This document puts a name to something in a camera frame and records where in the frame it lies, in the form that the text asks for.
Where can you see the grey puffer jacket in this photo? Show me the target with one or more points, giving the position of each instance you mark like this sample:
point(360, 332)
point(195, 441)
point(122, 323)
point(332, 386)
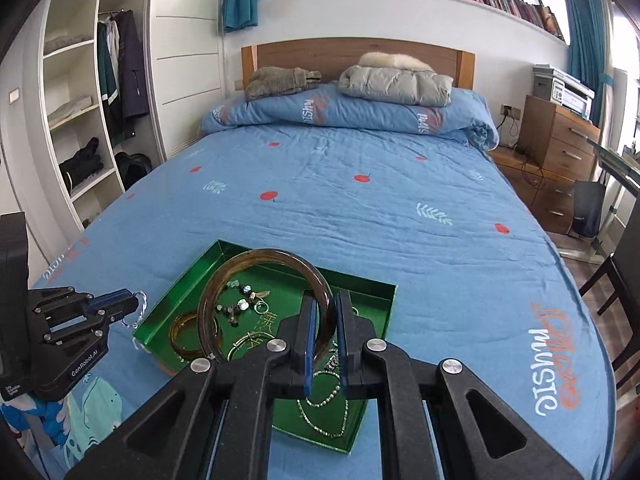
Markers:
point(396, 85)

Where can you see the green jewelry tray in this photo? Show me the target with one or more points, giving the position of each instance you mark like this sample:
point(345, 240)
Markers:
point(248, 290)

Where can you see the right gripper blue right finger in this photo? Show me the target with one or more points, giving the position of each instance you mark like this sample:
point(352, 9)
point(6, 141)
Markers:
point(353, 332)

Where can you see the glass desk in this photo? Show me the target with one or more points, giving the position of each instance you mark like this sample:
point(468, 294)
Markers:
point(625, 172)

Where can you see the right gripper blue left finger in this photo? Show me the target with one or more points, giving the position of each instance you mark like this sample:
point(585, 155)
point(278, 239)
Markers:
point(302, 349)

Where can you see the dark tote bag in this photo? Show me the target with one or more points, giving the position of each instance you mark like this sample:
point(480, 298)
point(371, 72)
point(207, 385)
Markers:
point(588, 198)

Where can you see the blue gloved hand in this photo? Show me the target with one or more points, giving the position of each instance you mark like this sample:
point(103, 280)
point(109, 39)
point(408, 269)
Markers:
point(40, 427)

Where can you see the hanging dark clothes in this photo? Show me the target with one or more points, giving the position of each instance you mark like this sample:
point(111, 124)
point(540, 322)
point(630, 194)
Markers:
point(123, 94)

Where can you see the grey office chair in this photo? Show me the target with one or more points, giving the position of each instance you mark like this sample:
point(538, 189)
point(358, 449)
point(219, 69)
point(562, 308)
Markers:
point(622, 270)

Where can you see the amber wide bangle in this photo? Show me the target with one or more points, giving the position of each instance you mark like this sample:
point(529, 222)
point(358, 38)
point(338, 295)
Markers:
point(184, 340)

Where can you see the thin silver bangle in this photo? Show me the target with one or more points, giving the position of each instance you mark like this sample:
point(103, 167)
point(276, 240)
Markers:
point(248, 342)

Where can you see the right teal curtain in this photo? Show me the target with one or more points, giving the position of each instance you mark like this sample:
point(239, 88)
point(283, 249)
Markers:
point(590, 53)

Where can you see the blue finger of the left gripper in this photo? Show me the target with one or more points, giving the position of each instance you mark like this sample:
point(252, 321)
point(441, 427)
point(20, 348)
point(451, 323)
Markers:
point(115, 305)

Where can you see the white open wardrobe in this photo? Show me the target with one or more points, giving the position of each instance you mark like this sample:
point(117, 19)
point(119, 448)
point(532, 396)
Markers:
point(95, 94)

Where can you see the black folded clothes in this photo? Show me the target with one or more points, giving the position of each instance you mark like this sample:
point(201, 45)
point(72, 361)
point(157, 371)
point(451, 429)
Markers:
point(82, 165)

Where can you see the white printer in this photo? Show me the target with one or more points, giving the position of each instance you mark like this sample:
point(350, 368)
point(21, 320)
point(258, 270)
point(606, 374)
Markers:
point(560, 88)

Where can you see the wooden headboard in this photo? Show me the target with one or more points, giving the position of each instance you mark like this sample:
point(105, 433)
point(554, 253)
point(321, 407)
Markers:
point(331, 56)

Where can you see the white fluffy pillow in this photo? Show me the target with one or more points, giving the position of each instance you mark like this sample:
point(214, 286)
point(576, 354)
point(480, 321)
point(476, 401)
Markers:
point(399, 61)

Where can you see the wooden drawer cabinet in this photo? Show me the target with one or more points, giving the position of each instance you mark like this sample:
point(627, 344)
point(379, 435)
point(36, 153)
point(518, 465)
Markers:
point(557, 140)

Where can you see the blue dinosaur bed quilt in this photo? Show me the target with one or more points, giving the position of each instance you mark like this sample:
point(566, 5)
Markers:
point(402, 195)

